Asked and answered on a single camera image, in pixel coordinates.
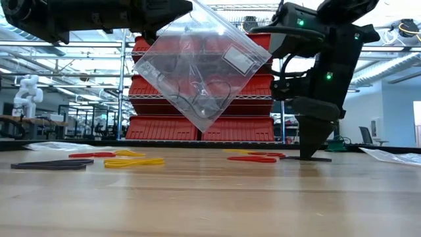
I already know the red rubber band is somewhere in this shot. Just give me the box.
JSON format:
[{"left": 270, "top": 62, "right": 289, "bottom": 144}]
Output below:
[
  {"left": 247, "top": 151, "right": 286, "bottom": 158},
  {"left": 226, "top": 156, "right": 278, "bottom": 164},
  {"left": 68, "top": 151, "right": 116, "bottom": 159}
]

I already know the yellow rubber band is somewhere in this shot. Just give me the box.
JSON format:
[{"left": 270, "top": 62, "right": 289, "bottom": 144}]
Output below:
[
  {"left": 103, "top": 157, "right": 165, "bottom": 169},
  {"left": 222, "top": 149, "right": 256, "bottom": 155},
  {"left": 113, "top": 150, "right": 147, "bottom": 157}
]

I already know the clear plastic zip bag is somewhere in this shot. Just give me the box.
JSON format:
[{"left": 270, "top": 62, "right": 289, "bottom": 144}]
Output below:
[
  {"left": 22, "top": 141, "right": 114, "bottom": 152},
  {"left": 358, "top": 147, "right": 421, "bottom": 167},
  {"left": 133, "top": 0, "right": 273, "bottom": 133}
]

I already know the wooden workbench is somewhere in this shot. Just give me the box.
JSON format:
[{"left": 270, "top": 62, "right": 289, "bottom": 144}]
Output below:
[{"left": 0, "top": 114, "right": 70, "bottom": 140}]

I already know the black rubber band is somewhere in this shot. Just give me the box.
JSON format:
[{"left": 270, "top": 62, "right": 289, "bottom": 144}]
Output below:
[
  {"left": 284, "top": 155, "right": 332, "bottom": 163},
  {"left": 157, "top": 72, "right": 233, "bottom": 121},
  {"left": 10, "top": 159, "right": 95, "bottom": 171}
]

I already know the black ceiling cable reel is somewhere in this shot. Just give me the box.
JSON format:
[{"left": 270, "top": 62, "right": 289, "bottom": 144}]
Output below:
[{"left": 397, "top": 18, "right": 421, "bottom": 40}]

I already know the black aluminium table frame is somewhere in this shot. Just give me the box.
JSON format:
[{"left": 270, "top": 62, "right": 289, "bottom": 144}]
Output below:
[{"left": 0, "top": 140, "right": 421, "bottom": 153}]

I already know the chrome wire shelf rack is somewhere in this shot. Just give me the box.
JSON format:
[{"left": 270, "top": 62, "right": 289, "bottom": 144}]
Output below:
[{"left": 116, "top": 3, "right": 287, "bottom": 145}]

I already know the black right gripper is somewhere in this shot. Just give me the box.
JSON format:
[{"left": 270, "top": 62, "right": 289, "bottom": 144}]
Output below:
[{"left": 270, "top": 55, "right": 347, "bottom": 161}]

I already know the dark office chair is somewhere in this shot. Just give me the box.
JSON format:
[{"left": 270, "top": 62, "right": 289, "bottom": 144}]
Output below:
[{"left": 358, "top": 126, "right": 389, "bottom": 147}]

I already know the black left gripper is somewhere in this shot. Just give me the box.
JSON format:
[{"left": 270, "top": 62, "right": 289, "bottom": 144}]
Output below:
[{"left": 131, "top": 0, "right": 194, "bottom": 46}]

